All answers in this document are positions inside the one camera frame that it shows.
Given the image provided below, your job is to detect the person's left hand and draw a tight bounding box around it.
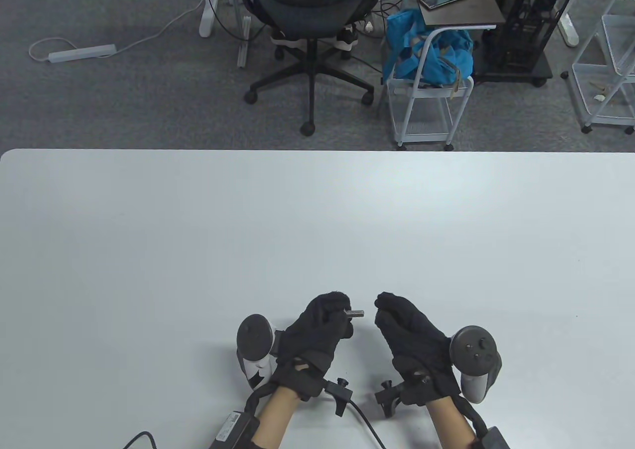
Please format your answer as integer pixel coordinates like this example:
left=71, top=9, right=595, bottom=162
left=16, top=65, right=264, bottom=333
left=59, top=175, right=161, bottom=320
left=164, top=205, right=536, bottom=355
left=269, top=292, right=355, bottom=401

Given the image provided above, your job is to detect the person's right hand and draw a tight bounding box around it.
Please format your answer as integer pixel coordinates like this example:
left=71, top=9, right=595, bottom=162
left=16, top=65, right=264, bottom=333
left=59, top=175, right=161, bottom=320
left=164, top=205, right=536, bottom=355
left=374, top=292, right=462, bottom=406

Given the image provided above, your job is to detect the black left forearm box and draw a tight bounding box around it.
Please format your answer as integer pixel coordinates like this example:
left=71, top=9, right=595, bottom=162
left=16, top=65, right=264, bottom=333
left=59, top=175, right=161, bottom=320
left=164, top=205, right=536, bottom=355
left=208, top=409, right=261, bottom=449

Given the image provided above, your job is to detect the person's right forearm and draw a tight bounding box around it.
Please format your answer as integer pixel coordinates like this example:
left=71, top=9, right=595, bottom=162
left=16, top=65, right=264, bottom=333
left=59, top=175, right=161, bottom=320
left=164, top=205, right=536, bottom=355
left=426, top=397, right=478, bottom=449

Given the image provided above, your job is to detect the person's left forearm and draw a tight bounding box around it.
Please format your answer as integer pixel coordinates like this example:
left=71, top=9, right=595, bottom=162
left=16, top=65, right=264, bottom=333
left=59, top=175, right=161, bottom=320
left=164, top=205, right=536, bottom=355
left=251, top=385, right=301, bottom=449

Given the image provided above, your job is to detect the black right forearm box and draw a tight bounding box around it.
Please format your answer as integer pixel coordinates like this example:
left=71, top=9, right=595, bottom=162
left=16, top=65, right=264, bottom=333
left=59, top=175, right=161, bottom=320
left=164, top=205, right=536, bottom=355
left=474, top=425, right=511, bottom=449

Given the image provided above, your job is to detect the grey left hand controller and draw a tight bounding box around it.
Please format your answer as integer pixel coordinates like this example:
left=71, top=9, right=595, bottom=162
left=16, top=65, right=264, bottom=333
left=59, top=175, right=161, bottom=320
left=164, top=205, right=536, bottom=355
left=236, top=314, right=277, bottom=391

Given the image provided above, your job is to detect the grey hand controller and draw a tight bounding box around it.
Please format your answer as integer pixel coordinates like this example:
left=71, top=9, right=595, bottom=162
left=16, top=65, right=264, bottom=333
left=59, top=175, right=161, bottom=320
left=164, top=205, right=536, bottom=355
left=449, top=326, right=503, bottom=404
left=236, top=314, right=277, bottom=391

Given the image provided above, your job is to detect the grey right hand controller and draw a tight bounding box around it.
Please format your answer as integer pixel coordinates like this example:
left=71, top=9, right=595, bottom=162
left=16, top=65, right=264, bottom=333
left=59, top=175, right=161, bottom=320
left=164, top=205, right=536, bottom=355
left=449, top=326, right=503, bottom=404

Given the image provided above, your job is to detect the black wheeled platform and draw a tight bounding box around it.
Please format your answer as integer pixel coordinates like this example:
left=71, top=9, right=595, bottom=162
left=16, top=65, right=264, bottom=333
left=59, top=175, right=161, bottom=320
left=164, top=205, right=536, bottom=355
left=471, top=52, right=554, bottom=87

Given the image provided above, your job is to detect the blue bag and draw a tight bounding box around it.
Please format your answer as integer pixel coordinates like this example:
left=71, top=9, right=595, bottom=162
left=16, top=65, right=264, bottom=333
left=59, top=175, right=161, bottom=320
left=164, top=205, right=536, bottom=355
left=382, top=8, right=475, bottom=86

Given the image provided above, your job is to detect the white rolling shelf cart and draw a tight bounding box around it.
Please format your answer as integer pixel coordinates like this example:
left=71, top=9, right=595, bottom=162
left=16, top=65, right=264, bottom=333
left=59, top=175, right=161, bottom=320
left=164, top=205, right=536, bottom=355
left=562, top=0, right=635, bottom=134

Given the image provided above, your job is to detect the black mesh office chair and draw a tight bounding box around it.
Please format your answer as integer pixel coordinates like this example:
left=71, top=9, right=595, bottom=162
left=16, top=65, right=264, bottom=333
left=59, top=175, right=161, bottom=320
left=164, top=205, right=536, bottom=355
left=240, top=0, right=383, bottom=137

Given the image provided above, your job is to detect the white desk leg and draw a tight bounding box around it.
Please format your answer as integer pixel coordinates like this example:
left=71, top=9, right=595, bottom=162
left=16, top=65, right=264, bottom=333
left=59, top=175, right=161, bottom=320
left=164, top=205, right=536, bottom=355
left=198, top=0, right=223, bottom=39

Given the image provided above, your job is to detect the dark side table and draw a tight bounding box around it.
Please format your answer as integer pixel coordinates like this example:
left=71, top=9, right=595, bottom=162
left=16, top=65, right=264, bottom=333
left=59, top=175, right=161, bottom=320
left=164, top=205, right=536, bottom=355
left=408, top=0, right=507, bottom=30

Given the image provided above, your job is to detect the black computer case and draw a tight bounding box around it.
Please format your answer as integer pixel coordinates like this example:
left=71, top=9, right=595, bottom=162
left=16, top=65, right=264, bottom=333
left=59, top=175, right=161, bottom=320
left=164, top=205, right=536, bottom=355
left=484, top=0, right=583, bottom=71

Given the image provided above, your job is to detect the white desk foot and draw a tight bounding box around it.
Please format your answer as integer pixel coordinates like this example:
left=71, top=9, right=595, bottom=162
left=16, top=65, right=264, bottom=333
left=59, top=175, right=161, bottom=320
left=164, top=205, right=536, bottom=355
left=558, top=2, right=580, bottom=48

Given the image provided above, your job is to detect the white power strip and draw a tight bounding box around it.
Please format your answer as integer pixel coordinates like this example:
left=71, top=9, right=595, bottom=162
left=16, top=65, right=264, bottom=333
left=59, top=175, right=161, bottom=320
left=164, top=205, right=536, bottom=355
left=48, top=44, right=118, bottom=64

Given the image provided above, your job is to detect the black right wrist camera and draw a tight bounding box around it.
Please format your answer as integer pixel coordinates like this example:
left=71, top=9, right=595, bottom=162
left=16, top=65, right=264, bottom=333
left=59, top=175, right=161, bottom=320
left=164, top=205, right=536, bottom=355
left=375, top=381, right=405, bottom=419

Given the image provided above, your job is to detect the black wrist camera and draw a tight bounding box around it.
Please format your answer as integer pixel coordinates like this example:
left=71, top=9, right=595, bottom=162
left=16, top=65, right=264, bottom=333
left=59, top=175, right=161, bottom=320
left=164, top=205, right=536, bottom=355
left=375, top=381, right=405, bottom=419
left=325, top=378, right=354, bottom=417

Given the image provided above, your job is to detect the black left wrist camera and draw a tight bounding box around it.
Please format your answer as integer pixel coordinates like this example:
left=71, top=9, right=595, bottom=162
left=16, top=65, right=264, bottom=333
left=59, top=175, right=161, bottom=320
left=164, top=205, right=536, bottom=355
left=325, top=378, right=354, bottom=417

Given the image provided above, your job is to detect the black braided left cable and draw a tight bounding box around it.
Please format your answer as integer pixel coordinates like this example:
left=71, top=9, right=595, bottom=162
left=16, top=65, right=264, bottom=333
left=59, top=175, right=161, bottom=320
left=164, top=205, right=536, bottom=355
left=243, top=385, right=276, bottom=417

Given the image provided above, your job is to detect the black braided cable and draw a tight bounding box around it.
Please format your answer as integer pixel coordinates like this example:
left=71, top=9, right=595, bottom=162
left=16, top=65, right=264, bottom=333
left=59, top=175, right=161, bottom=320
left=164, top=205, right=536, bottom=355
left=454, top=395, right=489, bottom=437
left=243, top=385, right=276, bottom=417

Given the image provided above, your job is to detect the black braided right cable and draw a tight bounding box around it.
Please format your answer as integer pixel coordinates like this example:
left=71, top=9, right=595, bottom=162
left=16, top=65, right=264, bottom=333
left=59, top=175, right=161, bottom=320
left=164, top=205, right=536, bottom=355
left=454, top=395, right=489, bottom=437

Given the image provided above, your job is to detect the black camera cable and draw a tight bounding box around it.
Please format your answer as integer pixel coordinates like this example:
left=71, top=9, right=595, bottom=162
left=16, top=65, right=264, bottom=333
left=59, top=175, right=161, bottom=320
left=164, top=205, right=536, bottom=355
left=350, top=402, right=388, bottom=449

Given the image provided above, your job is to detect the thin black cable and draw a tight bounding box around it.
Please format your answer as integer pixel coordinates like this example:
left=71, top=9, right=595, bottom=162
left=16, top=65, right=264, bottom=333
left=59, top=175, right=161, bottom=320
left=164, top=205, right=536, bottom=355
left=123, top=431, right=160, bottom=449

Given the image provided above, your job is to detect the white wire cart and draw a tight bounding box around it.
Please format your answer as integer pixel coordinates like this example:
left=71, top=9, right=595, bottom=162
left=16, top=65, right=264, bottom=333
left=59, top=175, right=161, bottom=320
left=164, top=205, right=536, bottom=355
left=386, top=25, right=475, bottom=151

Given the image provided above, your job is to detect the white power strip cable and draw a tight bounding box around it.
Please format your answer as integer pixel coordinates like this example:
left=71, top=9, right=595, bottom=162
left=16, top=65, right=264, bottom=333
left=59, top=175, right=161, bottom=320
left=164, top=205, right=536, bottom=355
left=29, top=0, right=206, bottom=64

